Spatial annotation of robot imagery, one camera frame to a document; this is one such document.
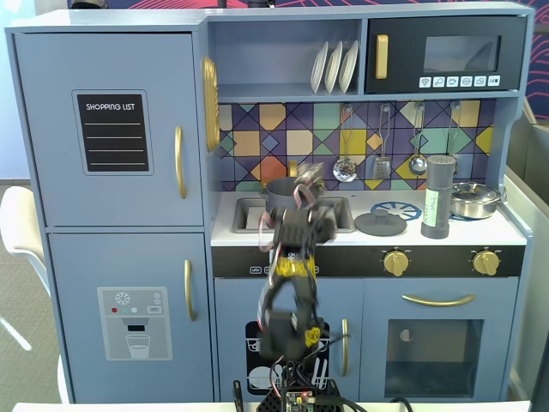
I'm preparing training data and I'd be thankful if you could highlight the steel ladle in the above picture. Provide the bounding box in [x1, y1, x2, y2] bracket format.
[407, 101, 429, 177]

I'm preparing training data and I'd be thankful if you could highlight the white chair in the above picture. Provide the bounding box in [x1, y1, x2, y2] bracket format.
[0, 185, 72, 405]

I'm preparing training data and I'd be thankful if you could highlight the gold stove knob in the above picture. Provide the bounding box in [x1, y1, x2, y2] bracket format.
[382, 249, 411, 277]
[472, 249, 501, 276]

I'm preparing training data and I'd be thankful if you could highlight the gold microwave door handle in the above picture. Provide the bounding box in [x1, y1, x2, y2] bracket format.
[375, 33, 390, 81]

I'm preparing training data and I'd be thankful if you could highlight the hanging metal whisk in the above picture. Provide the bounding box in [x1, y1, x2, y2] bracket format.
[445, 101, 462, 157]

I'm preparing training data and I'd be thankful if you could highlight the gray pot lid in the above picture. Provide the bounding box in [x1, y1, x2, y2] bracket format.
[353, 209, 408, 237]

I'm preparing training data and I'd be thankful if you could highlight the fridge door with shopping list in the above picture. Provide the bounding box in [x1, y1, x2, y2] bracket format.
[13, 32, 205, 228]

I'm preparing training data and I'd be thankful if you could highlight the steel pot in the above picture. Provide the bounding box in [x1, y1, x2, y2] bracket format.
[449, 195, 503, 221]

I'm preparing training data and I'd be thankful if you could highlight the gold freezer door handle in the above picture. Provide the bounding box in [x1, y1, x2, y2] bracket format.
[184, 258, 199, 324]

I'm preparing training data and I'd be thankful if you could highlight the white plate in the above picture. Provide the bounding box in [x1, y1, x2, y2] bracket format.
[323, 39, 345, 95]
[338, 39, 360, 94]
[310, 40, 330, 95]

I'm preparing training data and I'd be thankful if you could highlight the gold dishwasher door handle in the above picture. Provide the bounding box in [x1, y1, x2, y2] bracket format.
[340, 318, 350, 367]

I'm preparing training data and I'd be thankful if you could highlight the gold toy phone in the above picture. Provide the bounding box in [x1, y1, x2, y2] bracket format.
[201, 55, 221, 153]

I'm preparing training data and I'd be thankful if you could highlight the gray salt shaker with label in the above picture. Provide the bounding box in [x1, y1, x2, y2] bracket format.
[420, 154, 457, 239]

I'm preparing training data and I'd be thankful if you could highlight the gray office partition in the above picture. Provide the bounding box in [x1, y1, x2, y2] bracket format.
[504, 96, 549, 407]

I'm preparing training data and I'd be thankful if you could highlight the dishwasher door with dish print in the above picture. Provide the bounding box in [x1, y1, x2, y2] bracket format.
[213, 277, 365, 403]

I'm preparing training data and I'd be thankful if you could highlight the black clamp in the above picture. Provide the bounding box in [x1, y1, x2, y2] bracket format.
[232, 379, 246, 412]

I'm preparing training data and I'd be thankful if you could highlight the gold oven door handle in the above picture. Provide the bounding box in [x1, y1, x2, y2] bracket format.
[401, 293, 477, 308]

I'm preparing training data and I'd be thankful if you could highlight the blue toy kitchen body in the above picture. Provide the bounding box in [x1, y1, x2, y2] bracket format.
[3, 2, 536, 405]

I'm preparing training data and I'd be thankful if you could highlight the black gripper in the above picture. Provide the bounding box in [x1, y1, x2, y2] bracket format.
[293, 161, 328, 212]

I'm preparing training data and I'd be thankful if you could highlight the gray cooking pot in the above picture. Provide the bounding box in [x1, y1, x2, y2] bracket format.
[259, 177, 302, 216]

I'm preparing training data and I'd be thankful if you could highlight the black microwave door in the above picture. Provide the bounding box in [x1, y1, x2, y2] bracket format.
[366, 15, 528, 95]

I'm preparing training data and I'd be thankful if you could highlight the steel slotted spatula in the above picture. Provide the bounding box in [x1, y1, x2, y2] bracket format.
[371, 104, 393, 181]

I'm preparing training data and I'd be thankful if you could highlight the freezer door with water dispenser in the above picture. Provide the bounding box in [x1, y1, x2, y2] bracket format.
[46, 232, 215, 404]

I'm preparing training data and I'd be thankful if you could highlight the gold fridge door handle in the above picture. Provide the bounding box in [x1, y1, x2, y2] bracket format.
[173, 124, 189, 201]

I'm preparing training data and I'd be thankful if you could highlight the oven door with window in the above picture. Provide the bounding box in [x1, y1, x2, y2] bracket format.
[362, 277, 521, 403]

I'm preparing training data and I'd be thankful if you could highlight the steel skimmer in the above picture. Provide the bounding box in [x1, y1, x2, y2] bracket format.
[333, 104, 359, 184]

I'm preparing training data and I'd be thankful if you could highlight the green control board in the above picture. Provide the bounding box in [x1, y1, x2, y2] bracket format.
[282, 388, 317, 409]

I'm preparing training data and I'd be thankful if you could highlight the black camera cable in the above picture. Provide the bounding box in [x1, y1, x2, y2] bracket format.
[312, 317, 415, 412]

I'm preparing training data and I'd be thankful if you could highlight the gray toy sink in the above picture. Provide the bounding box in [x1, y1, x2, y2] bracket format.
[232, 196, 357, 235]

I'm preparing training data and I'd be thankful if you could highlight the steel pot lid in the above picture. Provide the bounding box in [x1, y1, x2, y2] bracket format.
[452, 180, 503, 203]

